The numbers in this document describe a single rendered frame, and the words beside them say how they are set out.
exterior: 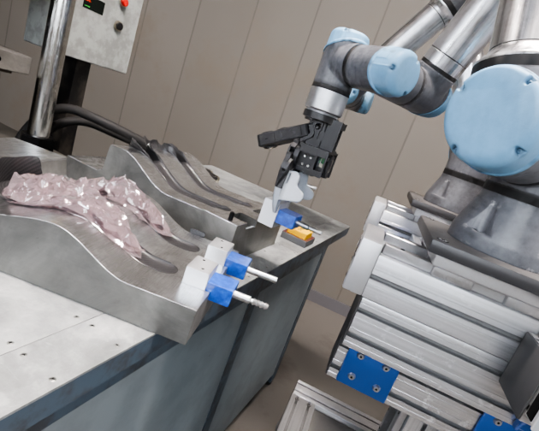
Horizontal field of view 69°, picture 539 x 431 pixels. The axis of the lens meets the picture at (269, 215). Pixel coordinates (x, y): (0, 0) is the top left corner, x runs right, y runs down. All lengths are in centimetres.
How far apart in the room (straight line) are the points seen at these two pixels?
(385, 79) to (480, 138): 21
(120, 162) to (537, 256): 82
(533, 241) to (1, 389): 65
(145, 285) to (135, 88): 272
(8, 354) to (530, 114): 61
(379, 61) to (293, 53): 208
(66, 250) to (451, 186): 91
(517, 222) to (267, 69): 231
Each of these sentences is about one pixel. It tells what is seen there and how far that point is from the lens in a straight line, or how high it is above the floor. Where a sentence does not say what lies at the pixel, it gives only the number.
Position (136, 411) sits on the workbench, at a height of 56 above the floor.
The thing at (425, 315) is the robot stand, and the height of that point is 92.
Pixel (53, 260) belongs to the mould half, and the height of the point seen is 85.
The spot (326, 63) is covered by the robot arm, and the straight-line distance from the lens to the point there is 78.
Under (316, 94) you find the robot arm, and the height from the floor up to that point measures 118.
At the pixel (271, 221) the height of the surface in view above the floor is 92.
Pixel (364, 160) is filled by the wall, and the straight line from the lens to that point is 261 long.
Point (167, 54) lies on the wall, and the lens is 311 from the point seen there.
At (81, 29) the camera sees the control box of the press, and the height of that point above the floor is 116.
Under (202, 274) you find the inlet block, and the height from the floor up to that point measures 88.
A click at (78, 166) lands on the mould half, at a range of 108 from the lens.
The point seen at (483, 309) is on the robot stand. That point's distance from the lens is 67.
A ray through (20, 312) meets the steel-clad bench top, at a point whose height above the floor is 80.
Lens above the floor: 113
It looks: 14 degrees down
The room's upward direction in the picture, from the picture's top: 20 degrees clockwise
